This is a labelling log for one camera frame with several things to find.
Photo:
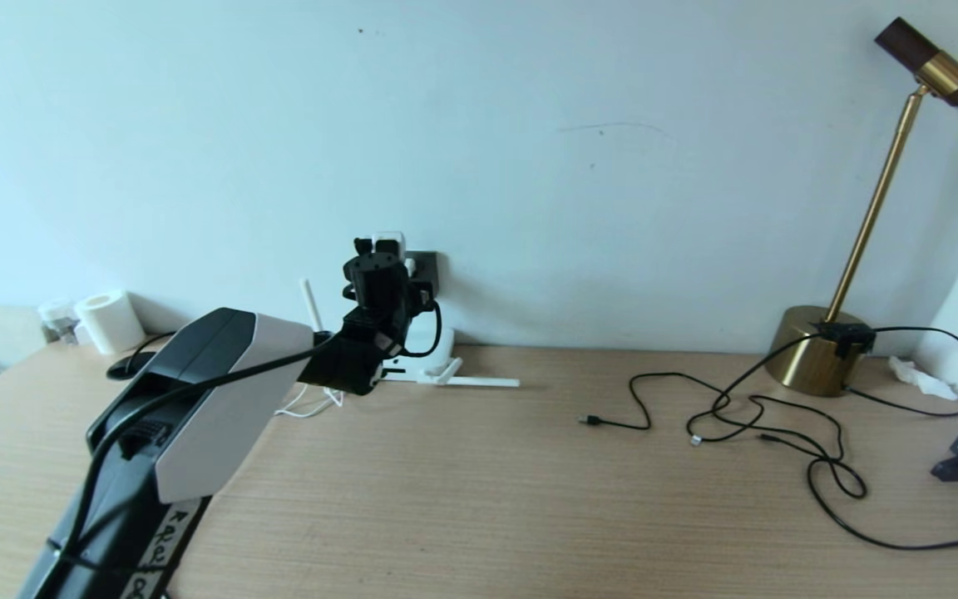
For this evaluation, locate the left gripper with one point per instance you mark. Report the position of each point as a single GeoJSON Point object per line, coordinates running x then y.
{"type": "Point", "coordinates": [414, 304]}

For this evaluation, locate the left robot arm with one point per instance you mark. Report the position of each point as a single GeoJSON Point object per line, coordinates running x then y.
{"type": "Point", "coordinates": [229, 399]}

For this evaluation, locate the white router with antennas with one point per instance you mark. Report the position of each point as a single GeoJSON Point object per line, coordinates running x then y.
{"type": "Point", "coordinates": [441, 358]}

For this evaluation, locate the white power adapter plug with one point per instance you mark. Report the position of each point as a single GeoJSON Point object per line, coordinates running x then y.
{"type": "Point", "coordinates": [389, 243]}

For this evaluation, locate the white toilet paper roll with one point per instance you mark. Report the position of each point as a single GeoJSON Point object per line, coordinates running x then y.
{"type": "Point", "coordinates": [111, 320]}

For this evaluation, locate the small clear jar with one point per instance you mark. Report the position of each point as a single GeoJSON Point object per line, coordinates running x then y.
{"type": "Point", "coordinates": [59, 320]}

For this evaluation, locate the brass desk lamp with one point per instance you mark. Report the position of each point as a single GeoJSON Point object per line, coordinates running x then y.
{"type": "Point", "coordinates": [803, 358]}

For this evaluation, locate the crumpled white tissue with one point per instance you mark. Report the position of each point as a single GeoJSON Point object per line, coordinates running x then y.
{"type": "Point", "coordinates": [924, 378]}

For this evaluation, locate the grey wall socket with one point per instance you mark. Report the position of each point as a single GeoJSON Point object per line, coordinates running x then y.
{"type": "Point", "coordinates": [427, 270]}

